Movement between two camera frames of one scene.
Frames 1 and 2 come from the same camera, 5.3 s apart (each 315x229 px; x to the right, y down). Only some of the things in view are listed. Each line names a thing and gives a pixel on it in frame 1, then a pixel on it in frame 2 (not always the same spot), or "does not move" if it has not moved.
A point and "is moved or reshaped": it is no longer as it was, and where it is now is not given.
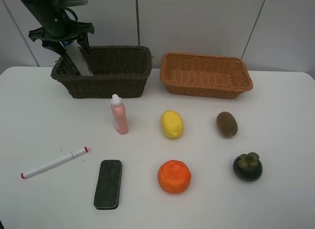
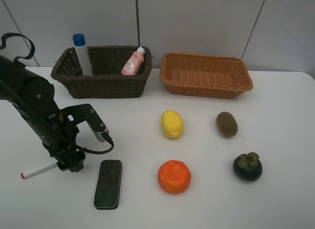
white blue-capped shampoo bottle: [74, 51] is moved or reshaped
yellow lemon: [172, 122] does not move
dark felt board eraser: [108, 189] does not move
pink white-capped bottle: [118, 111] to [133, 64]
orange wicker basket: [207, 76] does not move
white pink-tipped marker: [25, 174] does not move
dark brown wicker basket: [118, 72] does not move
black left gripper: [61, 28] to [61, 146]
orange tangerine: [174, 176] does not move
